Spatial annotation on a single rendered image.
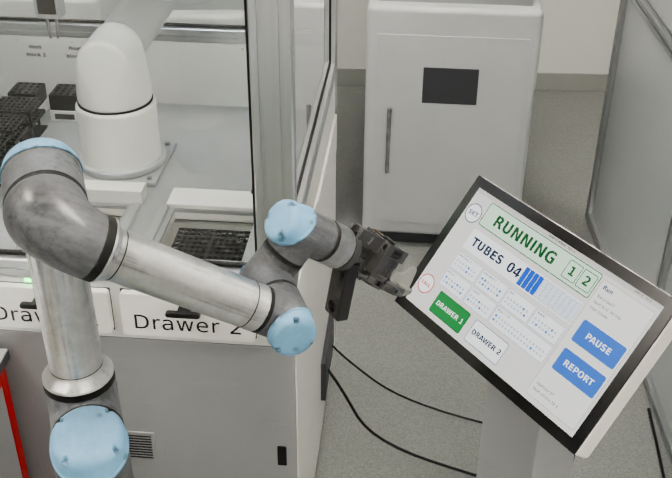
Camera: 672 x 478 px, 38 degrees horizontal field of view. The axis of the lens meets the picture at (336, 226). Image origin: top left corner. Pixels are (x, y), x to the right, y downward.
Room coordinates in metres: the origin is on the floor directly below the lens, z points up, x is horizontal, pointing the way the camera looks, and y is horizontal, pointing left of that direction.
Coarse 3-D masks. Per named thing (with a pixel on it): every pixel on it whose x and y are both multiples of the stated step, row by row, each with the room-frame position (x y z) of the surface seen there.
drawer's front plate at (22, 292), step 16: (0, 288) 1.72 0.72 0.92; (16, 288) 1.72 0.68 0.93; (32, 288) 1.71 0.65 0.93; (96, 288) 1.71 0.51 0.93; (0, 304) 1.72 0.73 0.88; (16, 304) 1.72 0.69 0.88; (96, 304) 1.70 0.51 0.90; (0, 320) 1.72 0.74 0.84; (16, 320) 1.72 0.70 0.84; (32, 320) 1.71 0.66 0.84; (112, 320) 1.71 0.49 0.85
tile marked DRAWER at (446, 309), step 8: (440, 296) 1.57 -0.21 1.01; (448, 296) 1.56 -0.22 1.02; (432, 304) 1.57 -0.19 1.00; (440, 304) 1.56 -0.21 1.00; (448, 304) 1.55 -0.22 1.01; (456, 304) 1.54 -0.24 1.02; (432, 312) 1.56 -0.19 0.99; (440, 312) 1.55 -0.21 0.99; (448, 312) 1.54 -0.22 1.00; (456, 312) 1.53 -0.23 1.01; (464, 312) 1.52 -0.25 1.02; (448, 320) 1.52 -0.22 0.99; (456, 320) 1.51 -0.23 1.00; (464, 320) 1.50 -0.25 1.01; (456, 328) 1.50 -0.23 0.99
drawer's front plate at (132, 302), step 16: (128, 304) 1.69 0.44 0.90; (144, 304) 1.69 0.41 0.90; (160, 304) 1.69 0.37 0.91; (128, 320) 1.69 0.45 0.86; (144, 320) 1.69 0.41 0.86; (160, 320) 1.69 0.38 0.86; (192, 320) 1.68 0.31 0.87; (208, 320) 1.68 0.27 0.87; (160, 336) 1.69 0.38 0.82; (176, 336) 1.69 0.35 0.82; (192, 336) 1.68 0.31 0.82; (208, 336) 1.68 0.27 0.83; (224, 336) 1.68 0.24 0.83; (240, 336) 1.67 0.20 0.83
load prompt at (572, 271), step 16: (496, 208) 1.65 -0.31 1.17; (480, 224) 1.65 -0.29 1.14; (496, 224) 1.62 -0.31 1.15; (512, 224) 1.60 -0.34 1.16; (512, 240) 1.58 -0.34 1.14; (528, 240) 1.56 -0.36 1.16; (544, 240) 1.54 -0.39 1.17; (528, 256) 1.53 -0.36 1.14; (544, 256) 1.51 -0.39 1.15; (560, 256) 1.49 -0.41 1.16; (560, 272) 1.47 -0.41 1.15; (576, 272) 1.45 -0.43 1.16; (592, 272) 1.43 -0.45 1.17; (576, 288) 1.43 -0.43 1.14; (592, 288) 1.41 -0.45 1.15
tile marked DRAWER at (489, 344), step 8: (472, 328) 1.48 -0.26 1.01; (480, 328) 1.47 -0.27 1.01; (488, 328) 1.46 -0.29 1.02; (464, 336) 1.48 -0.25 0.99; (472, 336) 1.47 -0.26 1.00; (480, 336) 1.46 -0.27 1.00; (488, 336) 1.45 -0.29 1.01; (496, 336) 1.44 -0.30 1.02; (472, 344) 1.46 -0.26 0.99; (480, 344) 1.45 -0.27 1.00; (488, 344) 1.44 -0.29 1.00; (496, 344) 1.43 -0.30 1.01; (504, 344) 1.42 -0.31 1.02; (480, 352) 1.43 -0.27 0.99; (488, 352) 1.43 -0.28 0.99; (496, 352) 1.42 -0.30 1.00; (504, 352) 1.41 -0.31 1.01; (496, 360) 1.40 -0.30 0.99
